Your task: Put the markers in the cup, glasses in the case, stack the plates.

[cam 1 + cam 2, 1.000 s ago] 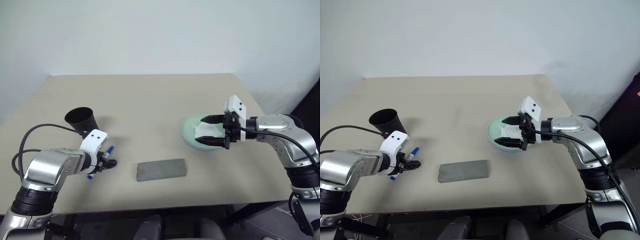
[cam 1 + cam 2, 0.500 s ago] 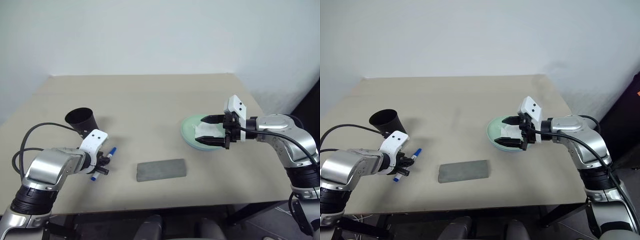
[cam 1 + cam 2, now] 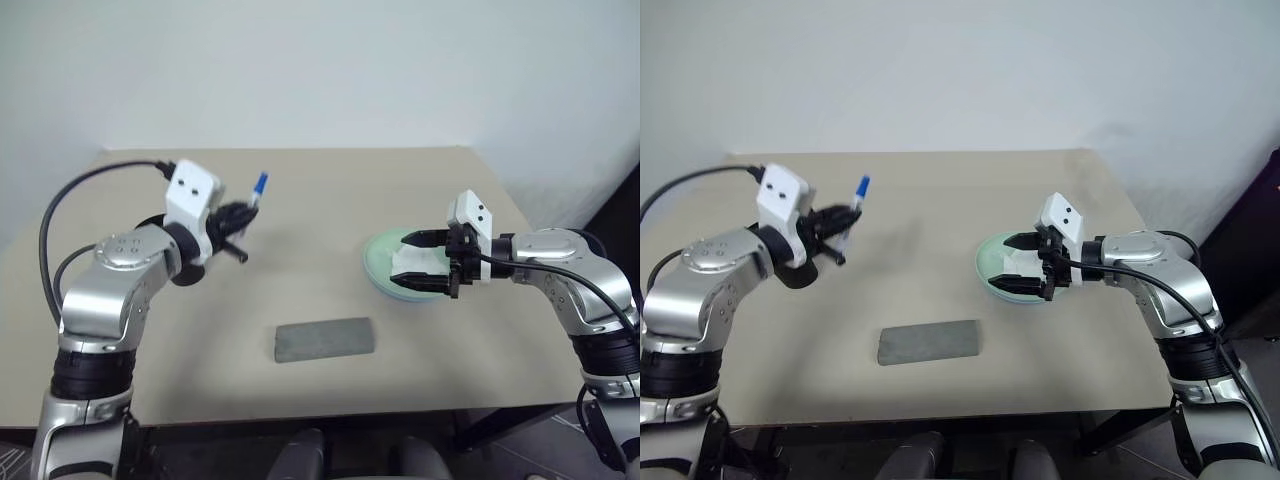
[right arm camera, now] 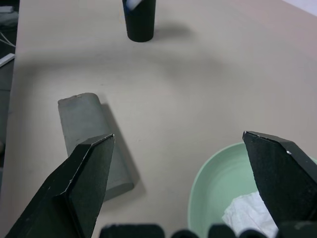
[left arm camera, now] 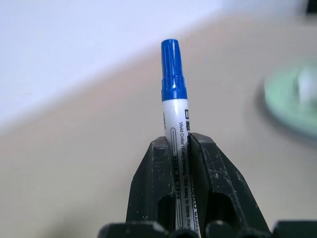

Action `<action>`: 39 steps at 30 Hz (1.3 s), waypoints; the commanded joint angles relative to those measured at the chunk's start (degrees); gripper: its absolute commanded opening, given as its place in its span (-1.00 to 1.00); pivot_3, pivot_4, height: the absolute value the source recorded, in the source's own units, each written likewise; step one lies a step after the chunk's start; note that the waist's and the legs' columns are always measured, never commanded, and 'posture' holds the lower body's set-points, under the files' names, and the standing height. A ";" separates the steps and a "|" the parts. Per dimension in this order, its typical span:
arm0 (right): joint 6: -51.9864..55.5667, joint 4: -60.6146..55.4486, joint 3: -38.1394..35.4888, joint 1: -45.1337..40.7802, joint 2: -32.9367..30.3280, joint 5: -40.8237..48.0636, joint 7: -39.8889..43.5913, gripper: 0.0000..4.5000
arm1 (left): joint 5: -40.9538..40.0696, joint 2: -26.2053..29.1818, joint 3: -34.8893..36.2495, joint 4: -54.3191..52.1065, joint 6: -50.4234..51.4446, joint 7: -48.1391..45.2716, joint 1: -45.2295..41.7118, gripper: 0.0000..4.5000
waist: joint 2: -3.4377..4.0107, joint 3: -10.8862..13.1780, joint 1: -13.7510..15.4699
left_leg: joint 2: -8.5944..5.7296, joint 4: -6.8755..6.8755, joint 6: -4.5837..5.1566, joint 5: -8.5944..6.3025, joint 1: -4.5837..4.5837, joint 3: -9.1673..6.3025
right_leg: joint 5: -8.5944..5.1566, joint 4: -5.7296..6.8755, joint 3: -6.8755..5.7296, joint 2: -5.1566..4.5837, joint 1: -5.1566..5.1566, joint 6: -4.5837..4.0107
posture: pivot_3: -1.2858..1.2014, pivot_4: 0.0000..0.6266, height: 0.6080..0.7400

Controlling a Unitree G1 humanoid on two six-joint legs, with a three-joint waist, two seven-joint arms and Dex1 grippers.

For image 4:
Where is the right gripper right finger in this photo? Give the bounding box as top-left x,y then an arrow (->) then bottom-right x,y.
242,130 -> 317,227

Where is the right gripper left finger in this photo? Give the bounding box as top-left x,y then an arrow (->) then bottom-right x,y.
0,133 -> 116,238

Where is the white tissue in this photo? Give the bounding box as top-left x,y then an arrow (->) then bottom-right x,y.
221,190 -> 280,238

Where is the grey translucent glasses case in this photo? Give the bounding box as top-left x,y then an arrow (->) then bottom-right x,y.
57,92 -> 136,202

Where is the green plate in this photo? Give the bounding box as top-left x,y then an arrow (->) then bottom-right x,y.
187,142 -> 317,238

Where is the white flat bar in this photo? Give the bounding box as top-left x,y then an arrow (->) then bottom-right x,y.
0,53 -> 16,68

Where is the black cup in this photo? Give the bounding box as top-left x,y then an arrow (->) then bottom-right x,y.
122,0 -> 158,43

